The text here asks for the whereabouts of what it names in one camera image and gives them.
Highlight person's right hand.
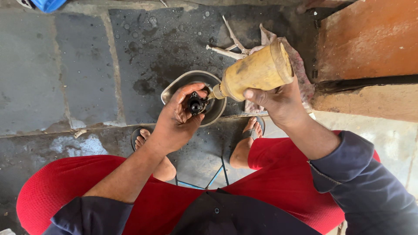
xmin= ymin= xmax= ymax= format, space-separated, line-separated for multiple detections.
xmin=243 ymin=77 xmax=308 ymax=130

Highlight person's left hand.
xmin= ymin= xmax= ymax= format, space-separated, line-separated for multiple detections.
xmin=148 ymin=82 xmax=208 ymax=154

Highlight black metal machine part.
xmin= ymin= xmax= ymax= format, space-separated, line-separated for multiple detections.
xmin=187 ymin=91 xmax=210 ymax=117

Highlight yellow oil squeeze bottle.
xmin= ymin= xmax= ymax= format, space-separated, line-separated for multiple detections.
xmin=208 ymin=39 xmax=295 ymax=102

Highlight person's left black sandal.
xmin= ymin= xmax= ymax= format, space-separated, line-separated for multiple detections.
xmin=131 ymin=125 xmax=156 ymax=153

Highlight person's black sandal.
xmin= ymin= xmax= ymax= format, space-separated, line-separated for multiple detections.
xmin=131 ymin=125 xmax=156 ymax=153
xmin=239 ymin=116 xmax=266 ymax=141

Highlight person's right black sandal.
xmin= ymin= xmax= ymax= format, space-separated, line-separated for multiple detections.
xmin=239 ymin=116 xmax=266 ymax=141

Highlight dirty pink rag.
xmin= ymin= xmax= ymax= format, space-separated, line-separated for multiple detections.
xmin=244 ymin=23 xmax=316 ymax=115

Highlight person's left foot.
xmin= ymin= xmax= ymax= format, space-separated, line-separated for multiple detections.
xmin=135 ymin=129 xmax=177 ymax=182

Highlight person's foot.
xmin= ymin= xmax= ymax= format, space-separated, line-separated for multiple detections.
xmin=229 ymin=116 xmax=264 ymax=170
xmin=135 ymin=129 xmax=177 ymax=182

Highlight steel bowl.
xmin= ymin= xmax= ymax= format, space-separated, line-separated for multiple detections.
xmin=161 ymin=70 xmax=227 ymax=127

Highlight person's right foot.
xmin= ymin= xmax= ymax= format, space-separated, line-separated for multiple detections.
xmin=229 ymin=116 xmax=264 ymax=170

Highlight person's red shorts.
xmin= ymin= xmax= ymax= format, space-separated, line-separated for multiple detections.
xmin=16 ymin=130 xmax=381 ymax=235

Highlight silver locking pliers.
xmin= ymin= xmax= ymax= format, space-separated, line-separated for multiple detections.
xmin=206 ymin=15 xmax=252 ymax=60

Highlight orange stone block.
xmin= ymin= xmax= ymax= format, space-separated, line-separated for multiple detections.
xmin=311 ymin=0 xmax=418 ymax=123

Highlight person's dark blue shirt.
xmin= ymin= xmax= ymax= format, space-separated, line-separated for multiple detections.
xmin=42 ymin=131 xmax=418 ymax=235

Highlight blue plastic container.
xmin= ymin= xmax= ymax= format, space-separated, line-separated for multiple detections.
xmin=31 ymin=0 xmax=68 ymax=13

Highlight blue metal stool frame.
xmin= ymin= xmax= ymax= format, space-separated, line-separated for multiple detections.
xmin=174 ymin=156 xmax=230 ymax=190

